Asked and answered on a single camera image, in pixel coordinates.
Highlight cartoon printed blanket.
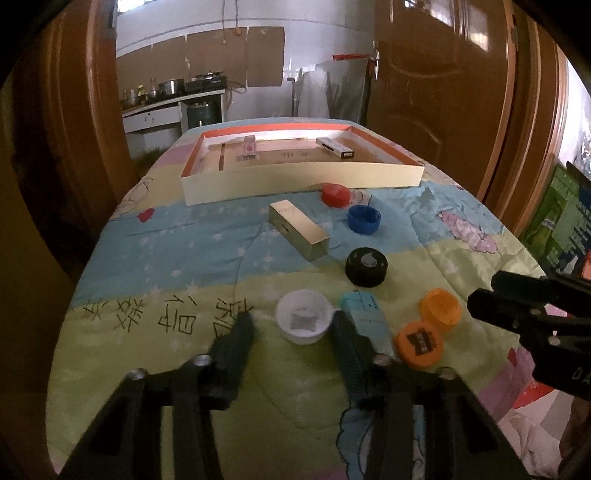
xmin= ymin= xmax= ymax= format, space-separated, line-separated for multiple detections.
xmin=46 ymin=117 xmax=568 ymax=480

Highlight brown wooden door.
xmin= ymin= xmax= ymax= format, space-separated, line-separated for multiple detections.
xmin=367 ymin=0 xmax=518 ymax=204

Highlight blue bottle cap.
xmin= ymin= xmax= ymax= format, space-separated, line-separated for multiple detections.
xmin=346 ymin=205 xmax=382 ymax=235

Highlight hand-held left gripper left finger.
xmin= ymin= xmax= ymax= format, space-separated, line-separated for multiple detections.
xmin=60 ymin=311 xmax=257 ymax=480

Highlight white bottle cap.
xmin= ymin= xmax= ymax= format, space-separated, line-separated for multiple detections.
xmin=275 ymin=289 xmax=334 ymax=345

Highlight white kitchen counter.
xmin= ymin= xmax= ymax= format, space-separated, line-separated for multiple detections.
xmin=121 ymin=89 xmax=232 ymax=160

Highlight black bottle cap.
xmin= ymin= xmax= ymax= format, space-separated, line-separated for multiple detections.
xmin=345 ymin=247 xmax=389 ymax=288

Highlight teal rectangular box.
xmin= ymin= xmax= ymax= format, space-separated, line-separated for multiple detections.
xmin=339 ymin=291 xmax=395 ymax=358

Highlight brown wooden door frame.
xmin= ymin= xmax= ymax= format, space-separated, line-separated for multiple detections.
xmin=9 ymin=0 xmax=139 ymax=278

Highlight shallow cardboard tray box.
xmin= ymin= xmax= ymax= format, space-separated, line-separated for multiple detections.
xmin=180 ymin=124 xmax=426 ymax=207

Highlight brown door jamb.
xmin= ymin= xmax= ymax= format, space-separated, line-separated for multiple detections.
xmin=480 ymin=0 xmax=570 ymax=236

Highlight gold rectangular box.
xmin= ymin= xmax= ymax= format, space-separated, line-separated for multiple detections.
xmin=269 ymin=199 xmax=330 ymax=262

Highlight hanging translucent plastic cover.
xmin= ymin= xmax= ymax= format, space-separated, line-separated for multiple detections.
xmin=295 ymin=60 xmax=370 ymax=123

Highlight red bottle cap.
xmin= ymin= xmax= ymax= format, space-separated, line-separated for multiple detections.
xmin=321 ymin=183 xmax=352 ymax=208

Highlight dark appliance under counter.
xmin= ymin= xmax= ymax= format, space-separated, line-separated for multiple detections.
xmin=187 ymin=102 xmax=222 ymax=129

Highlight green printed carton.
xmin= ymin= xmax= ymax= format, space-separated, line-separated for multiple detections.
xmin=519 ymin=161 xmax=591 ymax=278

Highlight plain orange bottle cap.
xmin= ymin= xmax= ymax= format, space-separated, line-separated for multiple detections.
xmin=419 ymin=288 xmax=461 ymax=333

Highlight orange cap with black label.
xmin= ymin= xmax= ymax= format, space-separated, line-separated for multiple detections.
xmin=393 ymin=320 xmax=445 ymax=369

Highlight black gas stove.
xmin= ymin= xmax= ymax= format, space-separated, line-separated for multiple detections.
xmin=185 ymin=76 xmax=229 ymax=92

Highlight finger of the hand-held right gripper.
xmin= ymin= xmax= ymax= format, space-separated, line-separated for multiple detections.
xmin=491 ymin=270 xmax=591 ymax=297
xmin=466 ymin=288 xmax=566 ymax=344

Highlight long black white box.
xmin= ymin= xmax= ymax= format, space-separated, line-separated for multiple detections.
xmin=316 ymin=137 xmax=355 ymax=160

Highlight cardboard wall sheets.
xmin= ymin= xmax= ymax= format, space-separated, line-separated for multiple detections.
xmin=116 ymin=26 xmax=286 ymax=93

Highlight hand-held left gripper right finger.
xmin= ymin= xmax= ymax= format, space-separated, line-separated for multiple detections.
xmin=331 ymin=310 xmax=532 ymax=480

